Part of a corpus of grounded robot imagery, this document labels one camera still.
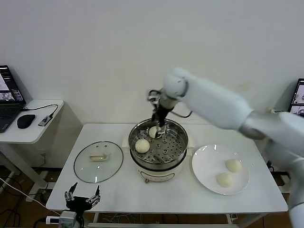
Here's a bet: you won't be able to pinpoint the black dongle cable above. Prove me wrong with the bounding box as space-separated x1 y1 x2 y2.
21 104 59 118

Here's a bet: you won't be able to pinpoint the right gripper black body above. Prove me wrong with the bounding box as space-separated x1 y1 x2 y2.
154 103 171 127

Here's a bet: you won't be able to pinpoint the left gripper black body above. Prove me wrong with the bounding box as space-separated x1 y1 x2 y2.
66 196 94 211

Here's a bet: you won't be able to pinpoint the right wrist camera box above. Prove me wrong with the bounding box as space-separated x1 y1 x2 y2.
147 89 161 103

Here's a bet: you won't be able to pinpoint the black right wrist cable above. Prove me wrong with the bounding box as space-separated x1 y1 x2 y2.
172 109 192 118

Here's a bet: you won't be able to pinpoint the stainless steel steamer basket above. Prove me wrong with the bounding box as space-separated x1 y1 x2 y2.
121 117 194 167

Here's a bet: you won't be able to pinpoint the round glass pot lid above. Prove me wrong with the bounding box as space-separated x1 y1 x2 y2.
73 141 124 184

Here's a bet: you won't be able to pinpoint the white floor cable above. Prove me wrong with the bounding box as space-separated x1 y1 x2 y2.
0 178 62 216

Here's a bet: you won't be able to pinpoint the small grey usb dongle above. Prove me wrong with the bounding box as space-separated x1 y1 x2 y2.
38 115 53 127

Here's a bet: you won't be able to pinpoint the round white plate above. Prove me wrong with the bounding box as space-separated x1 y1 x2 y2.
191 144 250 196

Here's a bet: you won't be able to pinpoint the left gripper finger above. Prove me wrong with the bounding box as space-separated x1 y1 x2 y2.
64 182 78 201
86 185 102 205

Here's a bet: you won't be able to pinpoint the thin white cable bundle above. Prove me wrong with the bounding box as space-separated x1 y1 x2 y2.
102 213 143 221

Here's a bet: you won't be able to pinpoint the white main table frame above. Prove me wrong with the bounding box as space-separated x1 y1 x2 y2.
87 212 269 228

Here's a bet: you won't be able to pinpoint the black computer mouse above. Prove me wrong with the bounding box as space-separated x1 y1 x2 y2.
16 114 36 129

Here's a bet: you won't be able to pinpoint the black laptop with pale screen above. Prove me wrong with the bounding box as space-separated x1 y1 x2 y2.
287 78 304 115

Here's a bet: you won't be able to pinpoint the black laptop with dark screen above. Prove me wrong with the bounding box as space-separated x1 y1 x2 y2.
0 65 26 133

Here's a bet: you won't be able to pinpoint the black floor cables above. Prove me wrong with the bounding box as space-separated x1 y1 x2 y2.
0 175 27 228

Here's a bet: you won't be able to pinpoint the white side table with mouse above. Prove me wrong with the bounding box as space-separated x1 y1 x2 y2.
0 99 84 202

